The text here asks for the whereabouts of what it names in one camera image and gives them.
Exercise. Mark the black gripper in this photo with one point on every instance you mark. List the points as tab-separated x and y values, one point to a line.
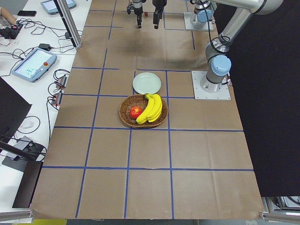
159	3
137	5

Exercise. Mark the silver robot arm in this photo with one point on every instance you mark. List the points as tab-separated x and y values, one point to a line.
219	64
199	5

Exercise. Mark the light green plate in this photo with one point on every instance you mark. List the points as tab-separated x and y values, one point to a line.
146	82

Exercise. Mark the red apple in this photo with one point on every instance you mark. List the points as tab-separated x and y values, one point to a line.
135	112

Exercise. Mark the yellow banana bunch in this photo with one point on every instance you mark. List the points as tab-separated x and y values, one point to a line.
152	110

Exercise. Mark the black power adapter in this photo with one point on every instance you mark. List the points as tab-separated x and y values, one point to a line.
44	46

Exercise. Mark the black smartphone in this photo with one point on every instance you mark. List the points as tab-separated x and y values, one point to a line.
27	13

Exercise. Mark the near blue teach pendant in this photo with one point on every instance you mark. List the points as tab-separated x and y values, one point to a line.
35	65

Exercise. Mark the black backdrop panel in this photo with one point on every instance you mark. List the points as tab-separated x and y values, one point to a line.
265	73

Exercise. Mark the black monitor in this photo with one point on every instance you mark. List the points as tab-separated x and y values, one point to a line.
23	156

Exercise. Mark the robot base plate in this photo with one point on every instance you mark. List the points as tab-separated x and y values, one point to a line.
205	90
199	21

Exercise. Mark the aluminium frame post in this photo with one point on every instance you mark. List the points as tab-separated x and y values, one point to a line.
69	23

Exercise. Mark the orange cable connector box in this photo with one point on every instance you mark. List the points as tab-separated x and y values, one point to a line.
61	82

